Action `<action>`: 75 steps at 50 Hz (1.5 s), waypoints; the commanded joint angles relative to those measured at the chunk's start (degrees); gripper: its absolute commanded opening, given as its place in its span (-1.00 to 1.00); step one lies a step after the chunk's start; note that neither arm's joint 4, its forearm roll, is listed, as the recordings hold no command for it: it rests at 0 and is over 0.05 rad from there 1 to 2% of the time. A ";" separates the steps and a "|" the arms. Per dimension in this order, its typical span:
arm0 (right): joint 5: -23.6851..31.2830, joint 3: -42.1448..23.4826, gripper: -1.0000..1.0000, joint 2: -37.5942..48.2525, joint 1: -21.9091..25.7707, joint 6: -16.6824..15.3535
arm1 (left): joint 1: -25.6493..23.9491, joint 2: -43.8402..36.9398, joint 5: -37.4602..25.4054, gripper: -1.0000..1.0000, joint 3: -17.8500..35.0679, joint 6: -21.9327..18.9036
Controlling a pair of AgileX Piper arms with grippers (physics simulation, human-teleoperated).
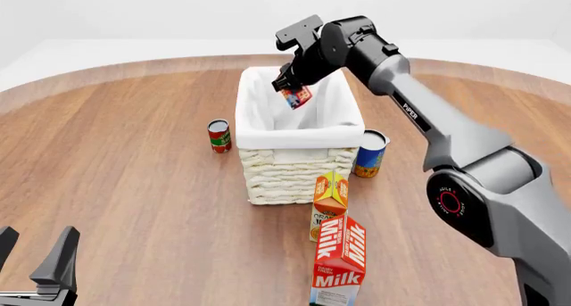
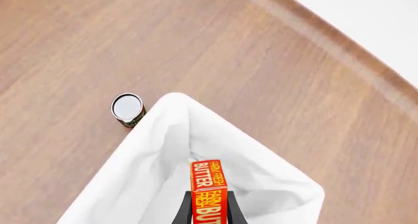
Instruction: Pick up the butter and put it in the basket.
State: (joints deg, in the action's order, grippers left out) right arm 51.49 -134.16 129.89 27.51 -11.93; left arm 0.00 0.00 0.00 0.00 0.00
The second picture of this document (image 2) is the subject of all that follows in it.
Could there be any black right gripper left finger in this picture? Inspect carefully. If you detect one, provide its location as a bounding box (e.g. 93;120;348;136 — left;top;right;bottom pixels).
171;191;193;224

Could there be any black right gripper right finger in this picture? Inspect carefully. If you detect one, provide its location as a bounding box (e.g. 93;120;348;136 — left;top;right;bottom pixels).
226;191;248;224

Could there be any red butter box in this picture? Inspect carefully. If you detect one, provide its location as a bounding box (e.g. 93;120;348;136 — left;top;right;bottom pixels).
189;159;229;224

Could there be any white basket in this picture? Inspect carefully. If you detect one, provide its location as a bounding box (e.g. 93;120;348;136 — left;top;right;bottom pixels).
56;91;326;224

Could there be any dark printed tin can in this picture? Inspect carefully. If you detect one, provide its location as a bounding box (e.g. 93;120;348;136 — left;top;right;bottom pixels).
110;93;147;129

